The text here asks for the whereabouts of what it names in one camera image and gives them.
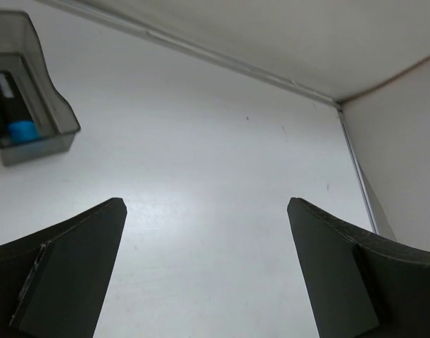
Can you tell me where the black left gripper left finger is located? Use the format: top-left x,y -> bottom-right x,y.
0,198 -> 127,337

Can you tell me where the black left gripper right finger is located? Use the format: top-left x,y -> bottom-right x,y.
287,198 -> 430,337

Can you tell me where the black marker blue cap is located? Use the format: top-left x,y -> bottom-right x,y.
0,71 -> 39,145

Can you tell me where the grey translucent container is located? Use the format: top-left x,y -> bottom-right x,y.
0,10 -> 81,166

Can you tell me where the aluminium rail right edge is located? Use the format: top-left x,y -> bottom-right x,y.
337,110 -> 396,240

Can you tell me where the aluminium rail edge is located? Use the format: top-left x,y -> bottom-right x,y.
337,110 -> 396,240
42,1 -> 341,110

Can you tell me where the aluminium rail back edge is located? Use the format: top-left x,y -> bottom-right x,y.
42,1 -> 341,110

